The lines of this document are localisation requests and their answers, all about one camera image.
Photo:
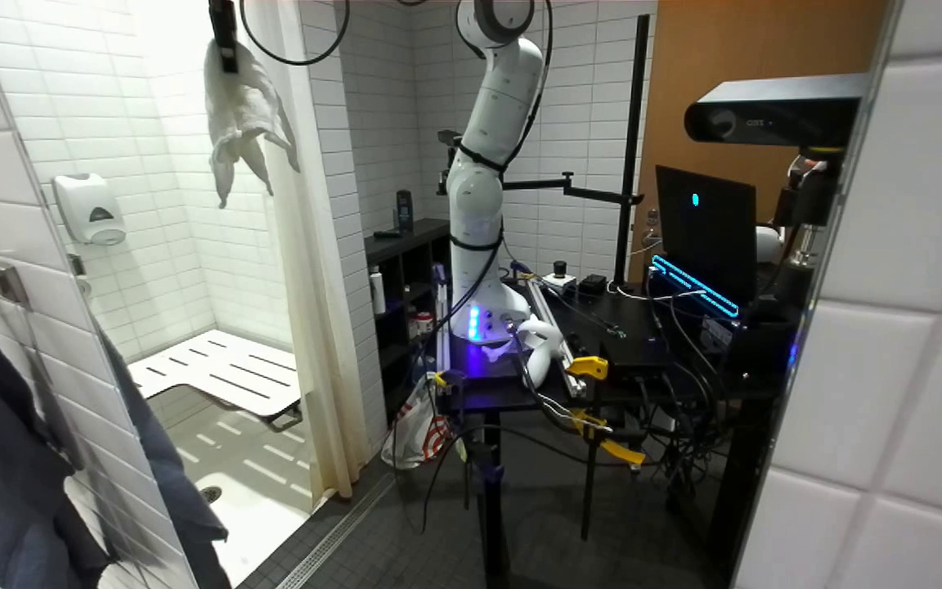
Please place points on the white red plastic bag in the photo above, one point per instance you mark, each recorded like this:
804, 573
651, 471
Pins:
416, 431

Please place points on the black vertical pole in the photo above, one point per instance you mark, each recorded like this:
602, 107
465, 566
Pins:
631, 143

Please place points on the small black canister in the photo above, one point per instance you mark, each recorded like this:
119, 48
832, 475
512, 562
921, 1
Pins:
402, 211

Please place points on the white slotted shower seat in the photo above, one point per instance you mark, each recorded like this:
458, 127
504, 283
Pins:
219, 370

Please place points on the white soap dispenser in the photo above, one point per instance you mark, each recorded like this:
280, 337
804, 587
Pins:
90, 206

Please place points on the white face towel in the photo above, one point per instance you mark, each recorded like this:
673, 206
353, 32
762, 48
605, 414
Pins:
244, 116

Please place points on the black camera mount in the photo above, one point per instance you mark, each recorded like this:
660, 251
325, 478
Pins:
801, 186

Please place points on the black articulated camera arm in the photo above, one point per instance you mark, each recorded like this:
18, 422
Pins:
580, 189

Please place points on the small black white device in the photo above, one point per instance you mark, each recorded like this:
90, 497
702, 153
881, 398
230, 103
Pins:
557, 277

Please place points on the white VR controller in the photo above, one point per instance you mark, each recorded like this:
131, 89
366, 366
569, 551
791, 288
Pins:
540, 348

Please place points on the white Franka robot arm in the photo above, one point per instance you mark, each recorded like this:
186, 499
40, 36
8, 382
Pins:
489, 174

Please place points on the black shelf unit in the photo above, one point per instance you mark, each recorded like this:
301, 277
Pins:
399, 316

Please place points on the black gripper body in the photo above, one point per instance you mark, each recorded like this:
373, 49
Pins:
222, 22

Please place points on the blue bath towel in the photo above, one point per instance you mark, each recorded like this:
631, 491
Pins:
13, 468

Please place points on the white shower curtain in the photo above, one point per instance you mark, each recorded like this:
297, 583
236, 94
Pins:
325, 306

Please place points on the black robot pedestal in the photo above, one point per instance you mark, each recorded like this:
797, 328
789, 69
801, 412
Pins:
493, 491

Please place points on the black equipment table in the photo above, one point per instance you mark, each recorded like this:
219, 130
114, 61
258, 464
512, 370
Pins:
622, 328

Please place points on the yellow clamp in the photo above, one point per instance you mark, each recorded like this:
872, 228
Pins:
605, 444
587, 367

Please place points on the black laptop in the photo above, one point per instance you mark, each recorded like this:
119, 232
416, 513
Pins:
704, 235

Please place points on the black bar camera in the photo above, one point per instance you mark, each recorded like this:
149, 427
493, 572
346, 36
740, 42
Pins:
776, 110

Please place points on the white bottle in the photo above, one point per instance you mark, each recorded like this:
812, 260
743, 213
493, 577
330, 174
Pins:
376, 292

